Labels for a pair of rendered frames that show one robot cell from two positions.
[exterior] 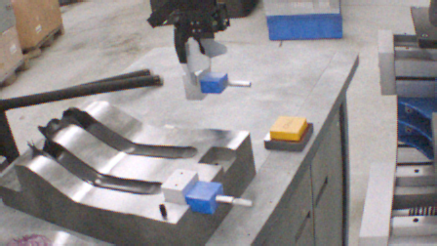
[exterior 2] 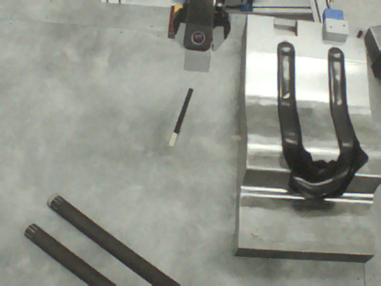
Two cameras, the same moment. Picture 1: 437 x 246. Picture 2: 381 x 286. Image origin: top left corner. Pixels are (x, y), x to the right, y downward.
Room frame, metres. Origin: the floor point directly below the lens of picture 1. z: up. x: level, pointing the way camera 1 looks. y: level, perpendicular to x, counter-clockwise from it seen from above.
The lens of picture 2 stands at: (1.33, 0.56, 1.90)
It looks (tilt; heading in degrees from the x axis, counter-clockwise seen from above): 60 degrees down; 231
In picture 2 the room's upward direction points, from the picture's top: 11 degrees clockwise
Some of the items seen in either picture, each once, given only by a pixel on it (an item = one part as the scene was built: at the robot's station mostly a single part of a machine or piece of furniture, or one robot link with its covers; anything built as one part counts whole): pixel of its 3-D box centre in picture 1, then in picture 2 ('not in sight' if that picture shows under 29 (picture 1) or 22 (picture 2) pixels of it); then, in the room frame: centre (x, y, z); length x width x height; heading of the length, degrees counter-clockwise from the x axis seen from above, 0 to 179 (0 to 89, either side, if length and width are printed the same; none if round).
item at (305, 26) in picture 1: (305, 20); not in sight; (3.85, -0.85, 0.11); 0.61 x 0.41 x 0.22; 70
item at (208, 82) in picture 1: (218, 83); (199, 36); (0.93, -0.02, 0.93); 0.13 x 0.05 x 0.05; 59
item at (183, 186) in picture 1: (211, 198); (332, 16); (0.62, 0.03, 0.89); 0.13 x 0.05 x 0.05; 58
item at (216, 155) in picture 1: (218, 165); (283, 31); (0.74, 0.01, 0.87); 0.05 x 0.05 x 0.04; 58
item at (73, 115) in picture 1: (96, 146); (319, 110); (0.80, 0.22, 0.92); 0.35 x 0.16 x 0.09; 58
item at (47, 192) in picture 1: (100, 165); (308, 128); (0.82, 0.23, 0.87); 0.50 x 0.26 x 0.14; 58
